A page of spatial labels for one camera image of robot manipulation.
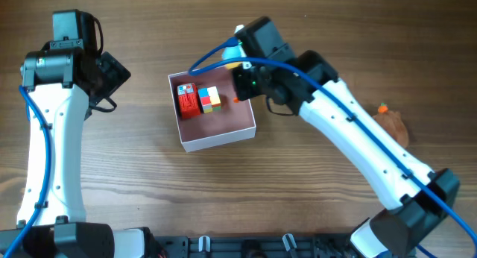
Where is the orange duck toy blue hat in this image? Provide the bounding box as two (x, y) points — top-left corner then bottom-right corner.
(221, 47), (247, 104)

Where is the multicoloured puzzle cube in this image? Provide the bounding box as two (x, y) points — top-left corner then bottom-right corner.
(198, 86), (221, 113)

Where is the red toy truck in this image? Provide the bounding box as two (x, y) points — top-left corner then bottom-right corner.
(177, 83), (200, 119)

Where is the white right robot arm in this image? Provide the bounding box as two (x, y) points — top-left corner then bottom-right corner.
(233, 51), (460, 257)

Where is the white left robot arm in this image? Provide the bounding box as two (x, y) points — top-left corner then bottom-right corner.
(1, 47), (165, 257)

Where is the white box pink interior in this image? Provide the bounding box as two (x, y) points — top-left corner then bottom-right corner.
(168, 68), (256, 152)

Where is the brown plush capybara toy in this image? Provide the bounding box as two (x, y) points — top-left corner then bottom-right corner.
(373, 103), (409, 148)

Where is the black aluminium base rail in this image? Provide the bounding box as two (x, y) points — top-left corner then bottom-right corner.
(148, 233), (416, 258)

